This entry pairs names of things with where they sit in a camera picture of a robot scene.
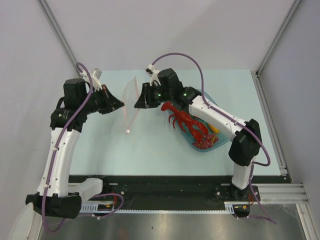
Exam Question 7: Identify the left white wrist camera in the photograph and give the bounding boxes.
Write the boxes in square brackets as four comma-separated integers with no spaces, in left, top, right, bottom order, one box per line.
[79,68,103,92]

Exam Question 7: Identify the aluminium frame rail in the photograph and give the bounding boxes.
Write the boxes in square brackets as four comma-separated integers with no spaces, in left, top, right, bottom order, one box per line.
[251,71,320,240]

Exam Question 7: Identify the clear pink zip top bag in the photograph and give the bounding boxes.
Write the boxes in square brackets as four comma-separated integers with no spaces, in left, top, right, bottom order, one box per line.
[114,75,140,135]

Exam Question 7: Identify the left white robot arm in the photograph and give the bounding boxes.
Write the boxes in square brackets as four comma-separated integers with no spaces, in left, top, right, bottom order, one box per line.
[25,78,124,219]

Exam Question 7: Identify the yellow toy lemon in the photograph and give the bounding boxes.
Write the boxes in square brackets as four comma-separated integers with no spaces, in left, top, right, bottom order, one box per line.
[208,124,220,134]

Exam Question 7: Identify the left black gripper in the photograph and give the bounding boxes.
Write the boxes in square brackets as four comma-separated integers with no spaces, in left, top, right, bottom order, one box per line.
[80,84,124,115]

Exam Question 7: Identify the right white cable duct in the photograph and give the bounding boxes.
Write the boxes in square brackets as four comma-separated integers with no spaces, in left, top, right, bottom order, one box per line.
[224,201,251,212]

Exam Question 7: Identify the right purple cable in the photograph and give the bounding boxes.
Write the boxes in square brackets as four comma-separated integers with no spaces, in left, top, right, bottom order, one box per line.
[151,52,278,225]

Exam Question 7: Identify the red toy lobster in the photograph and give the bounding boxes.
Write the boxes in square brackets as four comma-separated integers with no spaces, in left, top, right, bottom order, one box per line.
[161,101,209,142]

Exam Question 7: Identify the left white cable duct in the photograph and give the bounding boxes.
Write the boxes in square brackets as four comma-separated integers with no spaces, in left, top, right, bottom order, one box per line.
[80,203,115,214]

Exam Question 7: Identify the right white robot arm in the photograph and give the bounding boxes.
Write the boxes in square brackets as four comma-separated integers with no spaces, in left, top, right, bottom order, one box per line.
[134,65,262,201]

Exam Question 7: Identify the purple toy grapes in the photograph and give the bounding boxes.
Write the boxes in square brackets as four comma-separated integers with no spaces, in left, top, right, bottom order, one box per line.
[192,134,219,150]

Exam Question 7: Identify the teal plastic tray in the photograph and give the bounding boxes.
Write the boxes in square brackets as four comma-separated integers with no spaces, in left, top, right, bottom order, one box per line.
[166,89,230,152]

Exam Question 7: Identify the white cable duct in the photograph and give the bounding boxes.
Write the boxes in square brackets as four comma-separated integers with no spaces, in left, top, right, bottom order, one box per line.
[224,201,251,212]
[80,203,115,214]

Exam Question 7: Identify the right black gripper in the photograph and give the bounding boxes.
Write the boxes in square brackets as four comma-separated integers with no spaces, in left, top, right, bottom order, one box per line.
[134,82,173,109]

